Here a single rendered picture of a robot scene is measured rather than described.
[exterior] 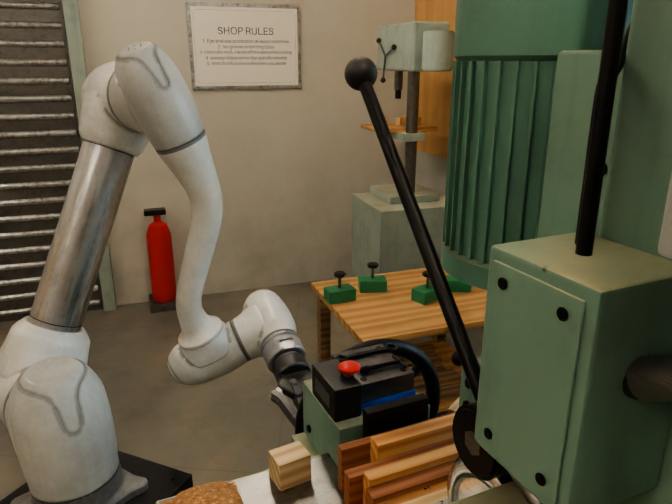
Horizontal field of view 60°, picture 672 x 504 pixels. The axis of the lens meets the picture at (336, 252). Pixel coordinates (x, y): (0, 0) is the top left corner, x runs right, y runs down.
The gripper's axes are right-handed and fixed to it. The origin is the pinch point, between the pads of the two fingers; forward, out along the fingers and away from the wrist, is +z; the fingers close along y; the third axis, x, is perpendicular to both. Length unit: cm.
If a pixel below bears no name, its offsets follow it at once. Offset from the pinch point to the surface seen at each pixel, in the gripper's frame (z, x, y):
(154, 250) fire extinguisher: -218, 116, -1
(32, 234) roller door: -238, 110, -63
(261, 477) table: 18.8, -25.8, -19.7
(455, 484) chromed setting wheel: 37, -46, -7
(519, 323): 40, -72, -13
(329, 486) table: 23.6, -27.6, -12.3
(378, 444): 24.4, -35.4, -7.3
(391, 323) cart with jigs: -64, 44, 58
